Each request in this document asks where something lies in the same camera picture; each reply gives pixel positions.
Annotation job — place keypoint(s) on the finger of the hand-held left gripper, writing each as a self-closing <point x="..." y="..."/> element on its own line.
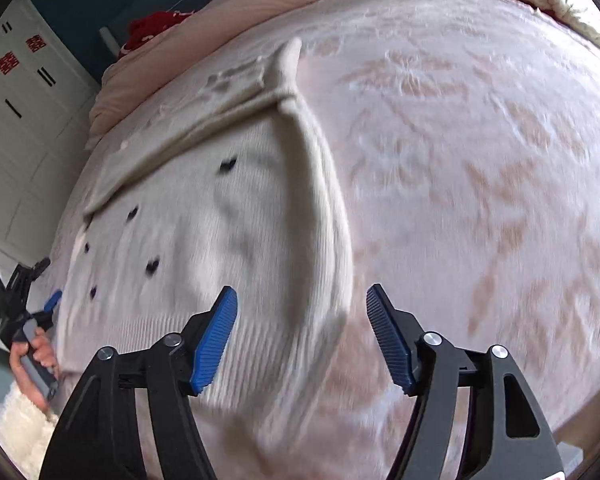
<point x="30" y="270"/>
<point x="54" y="300"/>

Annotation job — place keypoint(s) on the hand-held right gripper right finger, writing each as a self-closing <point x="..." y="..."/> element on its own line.
<point x="391" y="340"/>

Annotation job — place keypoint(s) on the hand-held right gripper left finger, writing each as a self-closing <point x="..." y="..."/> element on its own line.
<point x="214" y="340"/>

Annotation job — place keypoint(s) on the white sweater with black hearts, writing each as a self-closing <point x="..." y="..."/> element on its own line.
<point x="230" y="220"/>

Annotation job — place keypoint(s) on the person's left forearm fluffy sleeve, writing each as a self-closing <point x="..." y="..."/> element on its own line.
<point x="17" y="435"/>

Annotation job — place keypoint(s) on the person's left hand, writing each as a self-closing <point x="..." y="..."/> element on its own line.
<point x="32" y="380"/>

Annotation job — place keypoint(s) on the white wardrobe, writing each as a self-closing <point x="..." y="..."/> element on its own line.
<point x="35" y="135"/>

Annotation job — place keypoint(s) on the pink patterned bed blanket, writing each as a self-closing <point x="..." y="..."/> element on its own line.
<point x="455" y="160"/>

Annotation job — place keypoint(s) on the red wardrobe sticker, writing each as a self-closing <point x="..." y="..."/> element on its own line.
<point x="7" y="62"/>
<point x="36" y="42"/>

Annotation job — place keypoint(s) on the red pillow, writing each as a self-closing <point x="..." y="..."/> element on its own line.
<point x="152" y="30"/>

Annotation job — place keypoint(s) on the white fluffy blanket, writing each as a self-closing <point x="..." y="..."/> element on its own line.
<point x="565" y="7"/>

